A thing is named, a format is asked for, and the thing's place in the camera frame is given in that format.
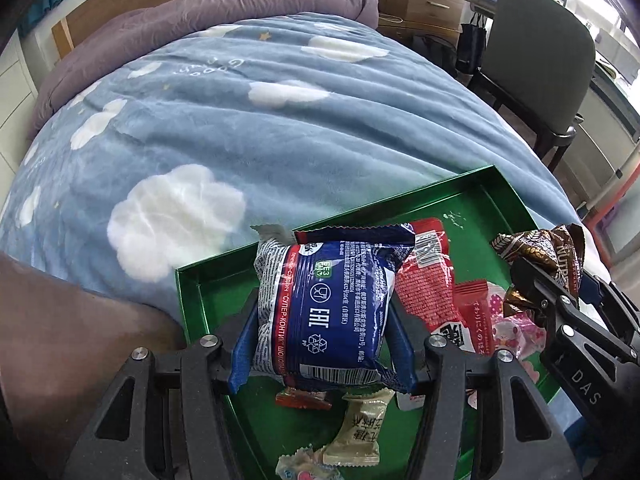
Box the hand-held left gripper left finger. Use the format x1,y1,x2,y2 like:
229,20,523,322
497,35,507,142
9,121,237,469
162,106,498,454
72,287,261,480

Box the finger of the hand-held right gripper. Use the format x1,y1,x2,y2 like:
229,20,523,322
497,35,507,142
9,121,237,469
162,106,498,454
510,258,640,363
582,272,640,346

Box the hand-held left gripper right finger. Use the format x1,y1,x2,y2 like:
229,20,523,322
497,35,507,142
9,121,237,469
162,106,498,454
385,300,581,480

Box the brown chocolate wrapper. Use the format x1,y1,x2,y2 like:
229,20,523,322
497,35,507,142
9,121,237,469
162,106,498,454
490,223,587,318

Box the pink snack packet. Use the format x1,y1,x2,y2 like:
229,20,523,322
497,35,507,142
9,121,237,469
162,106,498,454
467,282,548,406

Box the green metal tray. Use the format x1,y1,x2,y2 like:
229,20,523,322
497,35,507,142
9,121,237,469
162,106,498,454
175,164,561,480

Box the dark red packet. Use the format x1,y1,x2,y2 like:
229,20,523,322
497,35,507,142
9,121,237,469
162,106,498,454
452,280,501,356

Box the red and white snack packet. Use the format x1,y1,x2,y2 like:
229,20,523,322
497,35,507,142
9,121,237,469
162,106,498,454
395,217,481,411

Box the small red candy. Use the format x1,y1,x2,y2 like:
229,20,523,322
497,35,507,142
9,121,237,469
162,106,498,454
275,387,333,412

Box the blue and white snack packet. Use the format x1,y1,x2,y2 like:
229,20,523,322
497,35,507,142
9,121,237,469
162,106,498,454
250,223,418,393

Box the beige candy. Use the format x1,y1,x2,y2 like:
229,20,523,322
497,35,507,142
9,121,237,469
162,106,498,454
322,387,396,466

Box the pastel bunny candy packet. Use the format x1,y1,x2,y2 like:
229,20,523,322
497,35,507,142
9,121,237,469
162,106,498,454
275,445,346,480

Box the white desk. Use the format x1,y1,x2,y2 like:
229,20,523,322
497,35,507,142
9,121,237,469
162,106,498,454
590,60,640,261

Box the brown electric kettle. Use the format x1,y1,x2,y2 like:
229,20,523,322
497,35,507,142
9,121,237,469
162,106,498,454
0,254,188,480

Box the grey office chair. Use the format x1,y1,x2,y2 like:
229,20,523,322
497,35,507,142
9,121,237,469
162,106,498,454
467,0,598,173

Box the dark bag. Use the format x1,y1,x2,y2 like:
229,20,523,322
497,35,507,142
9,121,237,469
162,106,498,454
455,12,488,76

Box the wooden drawer cabinet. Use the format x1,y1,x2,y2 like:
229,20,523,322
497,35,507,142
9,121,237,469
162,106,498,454
372,0,473,46

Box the white wardrobe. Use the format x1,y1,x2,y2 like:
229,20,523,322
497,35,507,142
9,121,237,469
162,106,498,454
0,55,38,171

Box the purple pillow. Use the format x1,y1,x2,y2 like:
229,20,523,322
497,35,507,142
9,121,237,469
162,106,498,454
27,0,380,141

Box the teal curtain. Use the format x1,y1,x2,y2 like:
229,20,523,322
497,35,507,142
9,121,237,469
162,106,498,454
20,0,66,26

